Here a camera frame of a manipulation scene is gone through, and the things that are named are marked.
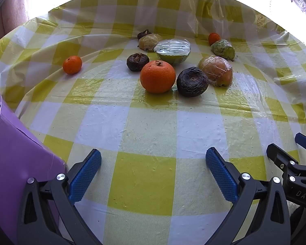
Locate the plastic-wrapped green fruit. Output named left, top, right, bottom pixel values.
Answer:
left=210, top=39, right=236, bottom=61

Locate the plastic-wrapped beige pear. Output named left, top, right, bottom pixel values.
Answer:
left=138, top=33, right=163, bottom=52

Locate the small dark brown fruit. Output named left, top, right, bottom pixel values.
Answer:
left=137, top=29, right=152, bottom=40
left=126, top=53, right=150, bottom=72

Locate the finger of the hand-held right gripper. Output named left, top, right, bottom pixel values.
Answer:
left=266, top=143, right=303, bottom=184
left=295, top=133, right=306, bottom=157

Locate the purple cardboard box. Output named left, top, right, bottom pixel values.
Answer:
left=0, top=78, right=68, bottom=245

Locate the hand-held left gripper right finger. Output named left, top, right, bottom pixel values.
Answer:
left=205, top=147, right=292, bottom=245

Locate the yellow white checkered tablecloth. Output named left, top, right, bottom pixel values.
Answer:
left=0, top=0, right=306, bottom=245

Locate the large orange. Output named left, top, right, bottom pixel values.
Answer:
left=140, top=60, right=176, bottom=94

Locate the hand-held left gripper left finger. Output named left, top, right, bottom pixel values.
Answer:
left=17, top=148, right=102, bottom=245

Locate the small mandarin orange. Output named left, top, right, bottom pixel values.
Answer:
left=63, top=55, right=82, bottom=75
left=208, top=33, right=221, bottom=46

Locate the plastic-wrapped half green melon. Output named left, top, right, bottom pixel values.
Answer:
left=153, top=38, right=192, bottom=66

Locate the large dark brown fruit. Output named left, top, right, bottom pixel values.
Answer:
left=176, top=67, right=209, bottom=97

